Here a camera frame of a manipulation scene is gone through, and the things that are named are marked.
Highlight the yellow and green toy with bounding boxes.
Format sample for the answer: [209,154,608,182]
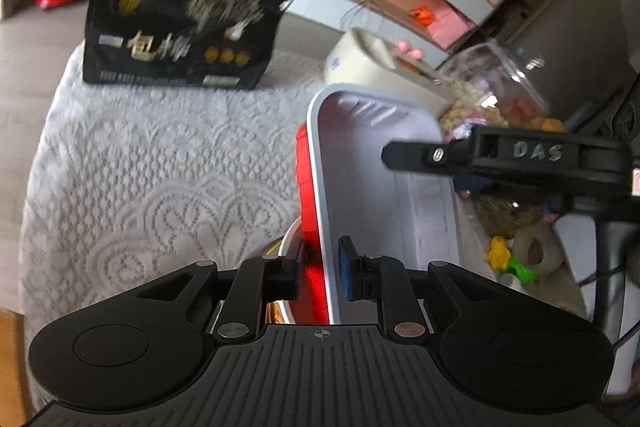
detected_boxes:
[486,236,540,284]

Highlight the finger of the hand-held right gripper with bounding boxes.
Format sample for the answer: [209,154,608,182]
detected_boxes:
[381,140,475,175]

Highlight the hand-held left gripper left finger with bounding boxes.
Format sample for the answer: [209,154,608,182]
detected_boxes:
[136,257,304,343]

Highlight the white round plastic bowl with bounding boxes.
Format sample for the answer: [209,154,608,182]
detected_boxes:
[270,219,313,325]

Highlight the red and white rectangular tray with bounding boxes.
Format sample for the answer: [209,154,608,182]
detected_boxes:
[294,83,467,325]

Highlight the clear plastic snack jar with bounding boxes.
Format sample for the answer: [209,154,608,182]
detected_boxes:
[439,39,566,145]

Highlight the black snack bag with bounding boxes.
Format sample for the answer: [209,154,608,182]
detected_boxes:
[81,0,297,91]

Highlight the white lace tablecloth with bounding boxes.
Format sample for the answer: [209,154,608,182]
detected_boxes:
[17,42,496,323]

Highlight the cream tissue box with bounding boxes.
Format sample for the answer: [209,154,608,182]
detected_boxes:
[324,27,453,112]

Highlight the pink box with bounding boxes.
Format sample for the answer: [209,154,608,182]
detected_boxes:
[429,3,476,52]

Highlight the brown tape roll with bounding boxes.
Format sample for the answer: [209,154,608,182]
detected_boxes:
[514,226,565,279]

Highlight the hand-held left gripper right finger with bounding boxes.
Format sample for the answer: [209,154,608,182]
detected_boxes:
[337,235,506,341]

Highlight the pink toy figures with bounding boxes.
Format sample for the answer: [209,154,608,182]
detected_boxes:
[394,39,425,62]

